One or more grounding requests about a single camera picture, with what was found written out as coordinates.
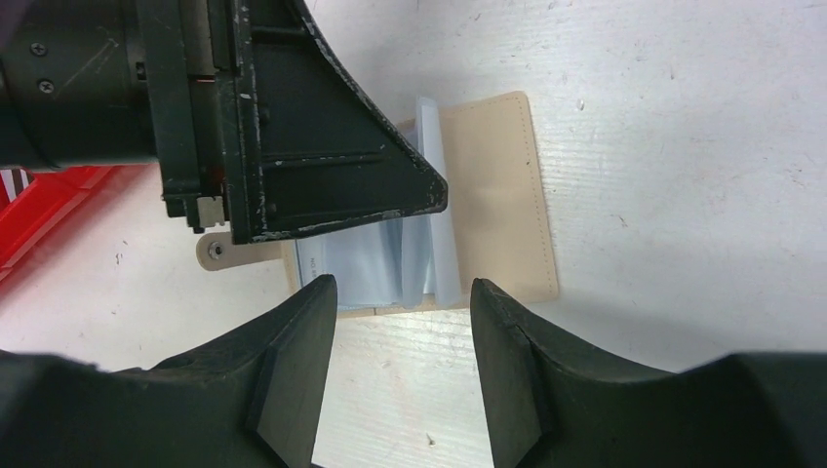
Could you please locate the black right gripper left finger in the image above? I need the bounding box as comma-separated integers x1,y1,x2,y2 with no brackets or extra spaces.
1,275,337,467

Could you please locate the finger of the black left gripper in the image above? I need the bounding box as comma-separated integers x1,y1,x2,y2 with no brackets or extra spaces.
224,1,448,245

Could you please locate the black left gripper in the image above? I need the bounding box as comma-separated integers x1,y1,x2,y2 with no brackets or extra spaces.
1,1,226,233

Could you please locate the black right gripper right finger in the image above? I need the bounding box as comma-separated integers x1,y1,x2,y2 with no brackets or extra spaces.
470,279,826,467

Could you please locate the red plastic tray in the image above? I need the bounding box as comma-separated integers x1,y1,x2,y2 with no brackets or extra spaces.
1,167,121,279

